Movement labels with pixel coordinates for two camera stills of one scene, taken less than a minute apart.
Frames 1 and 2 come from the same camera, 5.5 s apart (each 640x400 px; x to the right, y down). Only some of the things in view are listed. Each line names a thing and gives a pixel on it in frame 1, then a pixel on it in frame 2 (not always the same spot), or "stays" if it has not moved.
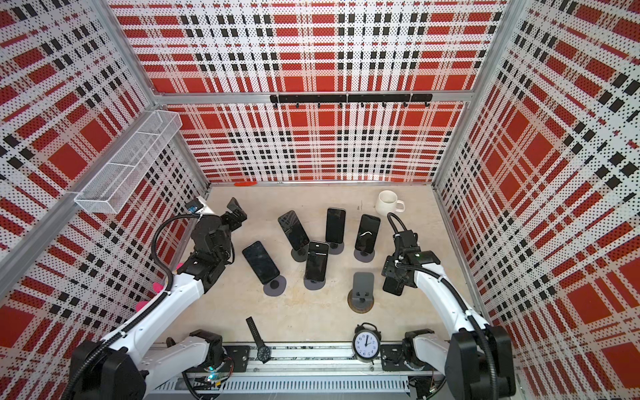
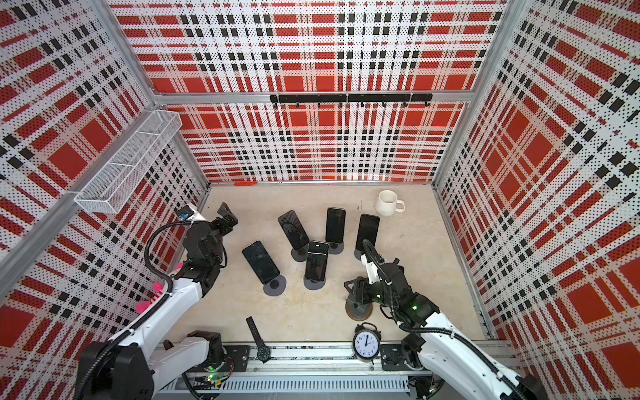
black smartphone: x=317 y=261 stays
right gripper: x=389 y=267 -> x=362 y=288
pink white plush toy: x=157 y=287 stays
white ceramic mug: x=387 y=202 stays
